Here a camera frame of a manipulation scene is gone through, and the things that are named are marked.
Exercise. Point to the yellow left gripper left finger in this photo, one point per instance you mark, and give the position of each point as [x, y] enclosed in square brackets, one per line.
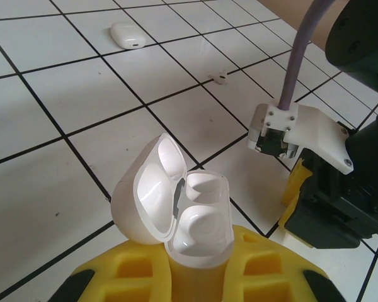
[119, 270]

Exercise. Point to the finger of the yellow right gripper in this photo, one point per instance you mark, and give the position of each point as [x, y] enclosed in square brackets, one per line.
[289, 217]
[297, 182]

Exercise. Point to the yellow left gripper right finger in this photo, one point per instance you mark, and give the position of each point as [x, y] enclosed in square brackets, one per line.
[271, 267]

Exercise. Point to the white earbud charging case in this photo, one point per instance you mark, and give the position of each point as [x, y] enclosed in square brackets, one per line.
[201, 226]
[126, 33]

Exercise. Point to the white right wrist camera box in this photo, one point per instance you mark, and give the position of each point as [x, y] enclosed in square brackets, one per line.
[318, 132]

